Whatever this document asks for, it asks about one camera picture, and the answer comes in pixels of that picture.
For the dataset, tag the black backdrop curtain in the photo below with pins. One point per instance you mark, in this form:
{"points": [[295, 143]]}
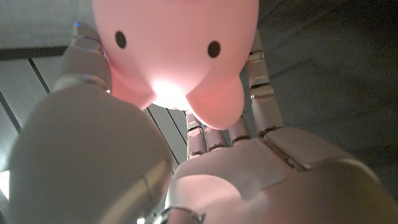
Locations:
{"points": [[326, 77]]}

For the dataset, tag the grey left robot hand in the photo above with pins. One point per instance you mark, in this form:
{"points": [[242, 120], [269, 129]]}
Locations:
{"points": [[87, 155]]}

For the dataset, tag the pink plastic piggy bank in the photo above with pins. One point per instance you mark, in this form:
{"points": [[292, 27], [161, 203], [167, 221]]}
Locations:
{"points": [[174, 46]]}

